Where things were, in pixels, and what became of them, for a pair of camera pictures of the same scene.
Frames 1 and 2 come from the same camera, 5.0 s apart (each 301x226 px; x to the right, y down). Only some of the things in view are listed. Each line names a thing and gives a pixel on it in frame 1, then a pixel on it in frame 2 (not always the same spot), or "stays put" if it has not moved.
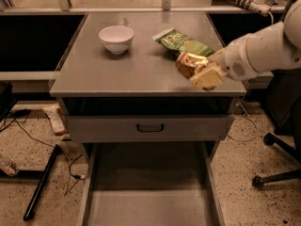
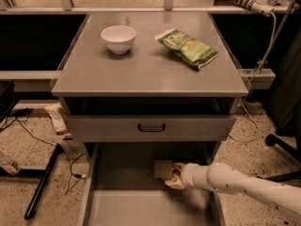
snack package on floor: [55, 114] stays put
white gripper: [233, 61] → [188, 175]
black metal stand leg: [30, 208] stays put
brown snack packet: [190, 64] → [176, 173]
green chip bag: [180, 41] stays put
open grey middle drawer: [154, 184] stays put
